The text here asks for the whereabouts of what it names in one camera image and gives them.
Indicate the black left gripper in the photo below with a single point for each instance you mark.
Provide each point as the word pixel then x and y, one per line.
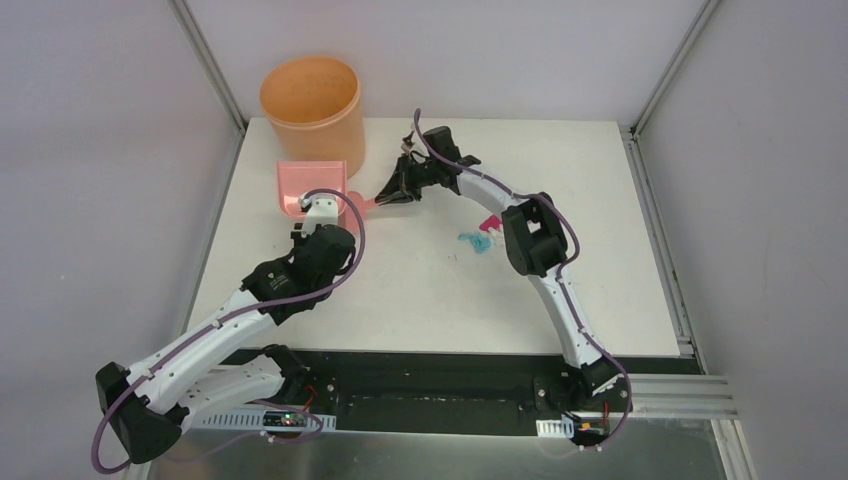
pixel 298 235

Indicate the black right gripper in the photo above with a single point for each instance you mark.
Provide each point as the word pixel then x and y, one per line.
pixel 401 187

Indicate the pink plastic dustpan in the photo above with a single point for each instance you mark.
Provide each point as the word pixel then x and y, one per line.
pixel 296 178

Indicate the pink hand brush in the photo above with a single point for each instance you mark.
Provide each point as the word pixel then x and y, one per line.
pixel 367 208

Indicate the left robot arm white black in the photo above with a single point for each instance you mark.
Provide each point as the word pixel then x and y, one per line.
pixel 152 403

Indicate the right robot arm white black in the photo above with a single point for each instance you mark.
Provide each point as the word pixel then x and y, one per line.
pixel 539 244

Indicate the light blue paper scrap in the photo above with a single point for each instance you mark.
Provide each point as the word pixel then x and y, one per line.
pixel 480 241

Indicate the magenta paper scrap top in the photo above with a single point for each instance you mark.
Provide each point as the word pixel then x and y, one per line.
pixel 492 227

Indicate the orange plastic bin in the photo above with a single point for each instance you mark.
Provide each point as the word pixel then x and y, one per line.
pixel 314 105

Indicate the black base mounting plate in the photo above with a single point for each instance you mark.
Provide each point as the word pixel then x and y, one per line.
pixel 438 393

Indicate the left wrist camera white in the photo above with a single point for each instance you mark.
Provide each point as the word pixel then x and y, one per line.
pixel 320 210

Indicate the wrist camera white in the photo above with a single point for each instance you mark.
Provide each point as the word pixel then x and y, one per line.
pixel 408 143
pixel 320 210

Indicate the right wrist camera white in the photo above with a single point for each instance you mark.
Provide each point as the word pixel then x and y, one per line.
pixel 408 143

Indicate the left white slotted cable duct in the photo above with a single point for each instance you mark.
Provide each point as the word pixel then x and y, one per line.
pixel 271 420

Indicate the white slotted cable duct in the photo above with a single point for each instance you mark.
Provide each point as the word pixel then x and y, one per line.
pixel 562 428
pixel 271 420

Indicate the right white slotted cable duct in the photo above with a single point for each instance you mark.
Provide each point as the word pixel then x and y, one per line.
pixel 562 428

